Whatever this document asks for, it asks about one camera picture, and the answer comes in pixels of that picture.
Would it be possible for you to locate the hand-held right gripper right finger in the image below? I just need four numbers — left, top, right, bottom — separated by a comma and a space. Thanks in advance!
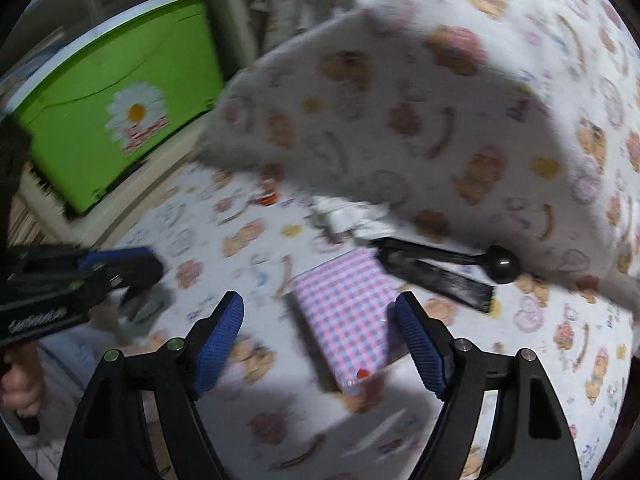
395, 291, 583, 480

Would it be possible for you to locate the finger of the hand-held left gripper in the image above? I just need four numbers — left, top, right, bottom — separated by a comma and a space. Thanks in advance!
77, 246, 156, 268
102, 255, 165, 295

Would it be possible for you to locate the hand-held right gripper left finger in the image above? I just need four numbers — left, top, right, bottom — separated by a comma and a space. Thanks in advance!
57, 291, 246, 480

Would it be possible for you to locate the purple checkered box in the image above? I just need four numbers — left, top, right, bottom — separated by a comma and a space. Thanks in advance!
287, 247, 401, 396

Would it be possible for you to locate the person's left hand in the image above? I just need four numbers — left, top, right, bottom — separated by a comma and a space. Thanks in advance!
0, 345, 46, 416

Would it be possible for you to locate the black brush with knob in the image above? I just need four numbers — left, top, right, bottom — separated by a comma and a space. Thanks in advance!
370, 237, 523, 315

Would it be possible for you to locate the green plastic storage box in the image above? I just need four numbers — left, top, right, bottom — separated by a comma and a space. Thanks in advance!
5, 0, 226, 218

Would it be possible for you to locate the bear-printed white sheet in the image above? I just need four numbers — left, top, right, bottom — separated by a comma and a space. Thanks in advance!
115, 0, 640, 480

